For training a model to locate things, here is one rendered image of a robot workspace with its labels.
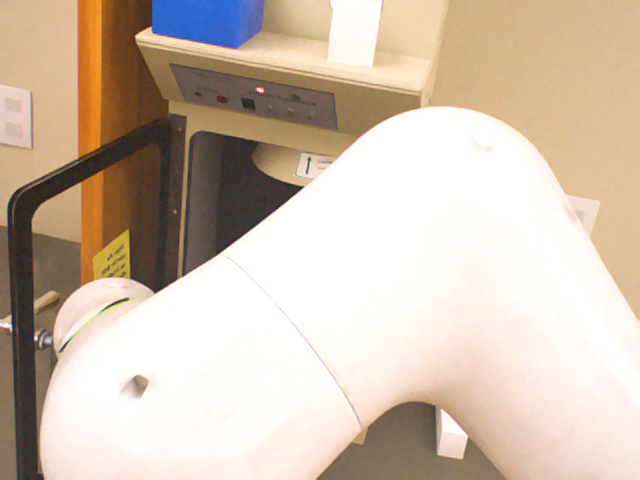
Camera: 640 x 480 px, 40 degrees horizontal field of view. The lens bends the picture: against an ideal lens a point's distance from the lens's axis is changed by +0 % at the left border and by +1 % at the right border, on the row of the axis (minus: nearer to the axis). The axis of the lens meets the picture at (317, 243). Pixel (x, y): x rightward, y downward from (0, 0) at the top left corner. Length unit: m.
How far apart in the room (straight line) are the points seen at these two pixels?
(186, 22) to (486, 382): 0.66
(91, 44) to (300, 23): 0.24
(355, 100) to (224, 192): 0.39
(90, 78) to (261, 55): 0.22
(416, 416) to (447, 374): 0.97
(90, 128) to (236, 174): 0.30
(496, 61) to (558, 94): 0.11
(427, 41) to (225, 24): 0.24
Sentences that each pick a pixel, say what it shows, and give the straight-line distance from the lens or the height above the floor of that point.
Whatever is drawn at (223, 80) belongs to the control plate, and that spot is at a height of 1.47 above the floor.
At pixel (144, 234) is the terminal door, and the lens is 1.14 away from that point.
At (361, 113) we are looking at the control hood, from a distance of 1.01.
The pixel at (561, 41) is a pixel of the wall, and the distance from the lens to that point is 1.48.
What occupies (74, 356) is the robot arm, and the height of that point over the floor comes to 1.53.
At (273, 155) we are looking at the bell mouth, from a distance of 1.16.
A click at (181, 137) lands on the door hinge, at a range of 1.15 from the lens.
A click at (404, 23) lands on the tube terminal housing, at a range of 1.04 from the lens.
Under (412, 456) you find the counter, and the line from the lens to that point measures 1.31.
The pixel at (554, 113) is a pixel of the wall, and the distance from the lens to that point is 1.51.
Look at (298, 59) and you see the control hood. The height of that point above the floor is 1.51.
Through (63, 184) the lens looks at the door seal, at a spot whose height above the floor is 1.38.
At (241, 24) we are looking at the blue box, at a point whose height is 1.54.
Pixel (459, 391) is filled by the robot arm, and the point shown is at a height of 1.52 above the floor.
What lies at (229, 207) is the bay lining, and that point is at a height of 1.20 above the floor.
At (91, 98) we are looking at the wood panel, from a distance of 1.08.
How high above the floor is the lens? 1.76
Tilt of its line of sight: 27 degrees down
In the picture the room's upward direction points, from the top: 8 degrees clockwise
